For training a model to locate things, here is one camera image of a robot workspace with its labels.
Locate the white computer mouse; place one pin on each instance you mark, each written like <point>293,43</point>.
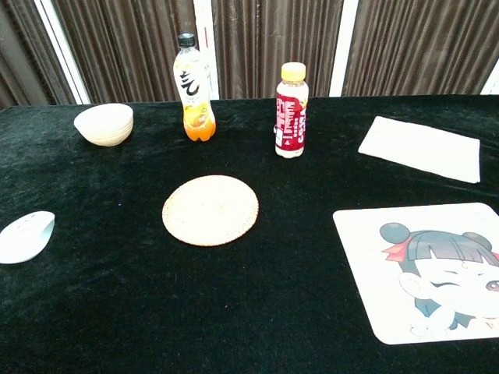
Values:
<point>23,239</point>

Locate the cartoon girl mouse pad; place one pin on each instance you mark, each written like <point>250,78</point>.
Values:
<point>370,265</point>

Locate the round woven straw coaster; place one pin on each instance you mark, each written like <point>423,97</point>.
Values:
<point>210,210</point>

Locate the red label bottle yellow cap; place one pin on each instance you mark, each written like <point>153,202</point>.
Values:
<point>290,121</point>

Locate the orange drink bottle black cap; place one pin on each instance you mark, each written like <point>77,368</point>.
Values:
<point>197,121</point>

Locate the brown pleated curtain panel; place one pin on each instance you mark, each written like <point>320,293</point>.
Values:
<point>269,35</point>
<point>421,43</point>
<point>128,46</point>
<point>19,58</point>

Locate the white ceramic bowl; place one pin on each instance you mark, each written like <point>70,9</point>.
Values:
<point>103,124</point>

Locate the white folded cloth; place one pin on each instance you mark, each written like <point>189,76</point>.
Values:
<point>421,148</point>

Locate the black velvet tablecloth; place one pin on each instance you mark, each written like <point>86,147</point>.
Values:
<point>117,304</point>

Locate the white metal frame post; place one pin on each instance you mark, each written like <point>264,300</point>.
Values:
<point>491,83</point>
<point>206,23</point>
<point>62,50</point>
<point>343,43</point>

